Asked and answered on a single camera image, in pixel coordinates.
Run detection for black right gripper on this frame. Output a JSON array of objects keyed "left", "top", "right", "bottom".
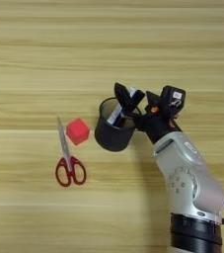
[{"left": 113, "top": 81, "right": 184, "bottom": 145}]

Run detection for black marker pen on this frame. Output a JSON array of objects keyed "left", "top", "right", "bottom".
[{"left": 115, "top": 88, "right": 147, "bottom": 128}]

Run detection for white pen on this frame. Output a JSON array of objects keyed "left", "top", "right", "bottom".
[{"left": 106, "top": 86, "right": 138, "bottom": 127}]

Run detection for black mesh pen cup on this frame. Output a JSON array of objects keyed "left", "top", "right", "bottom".
[{"left": 94, "top": 96, "right": 143, "bottom": 153}]

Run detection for small black box white label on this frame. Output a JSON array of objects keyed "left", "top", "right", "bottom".
[{"left": 160, "top": 84, "right": 187, "bottom": 119}]

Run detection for red cube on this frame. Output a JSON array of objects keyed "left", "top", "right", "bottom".
[{"left": 65, "top": 118, "right": 92, "bottom": 147}]

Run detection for red handled scissors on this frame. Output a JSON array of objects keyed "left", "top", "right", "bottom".
[{"left": 54, "top": 116, "right": 88, "bottom": 189}]

